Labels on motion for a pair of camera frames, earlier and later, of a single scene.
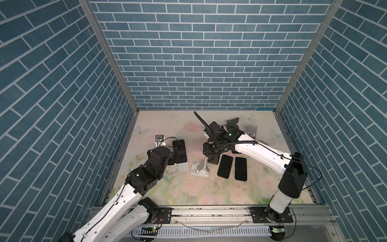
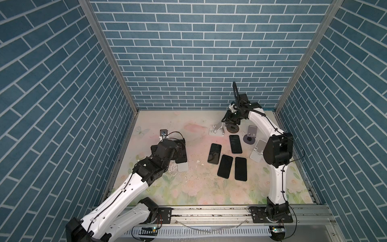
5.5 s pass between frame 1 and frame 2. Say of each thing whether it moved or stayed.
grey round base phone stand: stayed
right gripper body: moved
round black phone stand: stayed
